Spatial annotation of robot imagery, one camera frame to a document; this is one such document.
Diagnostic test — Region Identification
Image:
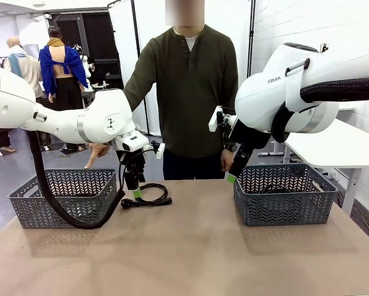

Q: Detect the person's left forearm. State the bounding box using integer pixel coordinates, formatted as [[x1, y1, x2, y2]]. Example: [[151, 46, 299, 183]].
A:
[[222, 89, 239, 118]]

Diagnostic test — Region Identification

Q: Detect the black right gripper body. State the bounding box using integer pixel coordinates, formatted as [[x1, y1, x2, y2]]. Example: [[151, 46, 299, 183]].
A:
[[228, 118, 272, 152]]

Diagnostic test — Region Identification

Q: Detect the white desk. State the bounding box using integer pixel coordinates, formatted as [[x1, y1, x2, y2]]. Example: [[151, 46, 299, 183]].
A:
[[284, 118, 369, 216]]

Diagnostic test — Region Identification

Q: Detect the small black power cable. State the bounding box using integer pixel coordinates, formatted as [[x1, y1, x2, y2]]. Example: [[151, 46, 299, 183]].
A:
[[120, 183, 174, 210]]

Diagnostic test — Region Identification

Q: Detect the seated person in background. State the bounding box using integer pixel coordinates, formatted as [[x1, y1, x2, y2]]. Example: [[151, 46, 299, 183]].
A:
[[83, 55, 100, 88]]

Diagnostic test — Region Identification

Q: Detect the thin black camera cable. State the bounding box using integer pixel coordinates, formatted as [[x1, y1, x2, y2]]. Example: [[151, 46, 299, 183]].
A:
[[117, 144, 155, 192]]

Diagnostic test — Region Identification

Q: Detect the background work table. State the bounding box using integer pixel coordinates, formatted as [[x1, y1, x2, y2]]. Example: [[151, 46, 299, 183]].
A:
[[81, 82, 113, 109]]

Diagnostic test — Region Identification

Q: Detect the person's right hand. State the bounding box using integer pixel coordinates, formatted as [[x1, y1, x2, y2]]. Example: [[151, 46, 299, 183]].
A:
[[84, 142, 112, 170]]

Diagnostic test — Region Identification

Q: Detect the black light stand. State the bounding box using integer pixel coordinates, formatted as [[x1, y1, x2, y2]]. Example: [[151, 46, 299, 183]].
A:
[[246, 0, 256, 80]]

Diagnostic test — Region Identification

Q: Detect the mannequin with beige sweater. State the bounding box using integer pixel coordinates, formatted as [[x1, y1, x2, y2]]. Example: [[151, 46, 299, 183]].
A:
[[4, 36, 45, 100]]

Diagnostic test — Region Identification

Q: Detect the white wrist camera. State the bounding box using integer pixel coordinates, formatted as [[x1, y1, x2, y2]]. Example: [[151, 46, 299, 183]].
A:
[[150, 140, 166, 160], [208, 105, 232, 134]]

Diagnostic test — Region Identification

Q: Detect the large black cable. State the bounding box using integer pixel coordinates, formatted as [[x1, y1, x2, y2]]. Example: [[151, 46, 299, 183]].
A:
[[257, 186, 293, 195]]

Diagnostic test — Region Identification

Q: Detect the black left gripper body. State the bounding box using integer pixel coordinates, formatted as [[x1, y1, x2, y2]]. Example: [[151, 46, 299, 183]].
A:
[[119, 147, 147, 175]]

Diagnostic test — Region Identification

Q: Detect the person in green henley sweater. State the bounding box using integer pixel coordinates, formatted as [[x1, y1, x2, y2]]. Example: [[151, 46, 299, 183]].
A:
[[122, 0, 240, 181]]

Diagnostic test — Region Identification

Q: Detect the person's left hand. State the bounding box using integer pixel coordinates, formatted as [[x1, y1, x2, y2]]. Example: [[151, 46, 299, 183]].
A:
[[220, 150, 235, 173]]

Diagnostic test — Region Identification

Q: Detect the mannequin with blue shirt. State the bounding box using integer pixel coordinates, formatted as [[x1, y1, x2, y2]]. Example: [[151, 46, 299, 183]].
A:
[[38, 26, 89, 154]]

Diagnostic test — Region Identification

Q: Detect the white backdrop screen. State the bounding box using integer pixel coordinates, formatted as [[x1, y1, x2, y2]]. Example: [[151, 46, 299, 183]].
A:
[[107, 0, 256, 136]]

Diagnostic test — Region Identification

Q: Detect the black right arm cable sleeve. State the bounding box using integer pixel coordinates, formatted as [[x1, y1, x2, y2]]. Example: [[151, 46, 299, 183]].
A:
[[269, 78, 369, 144]]

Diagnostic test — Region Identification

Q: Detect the gray plastic lattice basket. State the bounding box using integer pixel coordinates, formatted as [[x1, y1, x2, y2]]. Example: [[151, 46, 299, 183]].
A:
[[232, 163, 339, 228], [7, 168, 118, 229]]

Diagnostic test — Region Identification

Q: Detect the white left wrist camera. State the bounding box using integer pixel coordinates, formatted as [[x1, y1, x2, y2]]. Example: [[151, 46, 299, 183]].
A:
[[150, 140, 166, 160]]

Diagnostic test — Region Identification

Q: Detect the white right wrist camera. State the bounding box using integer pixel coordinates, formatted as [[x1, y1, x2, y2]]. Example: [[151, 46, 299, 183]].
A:
[[208, 105, 232, 134]]

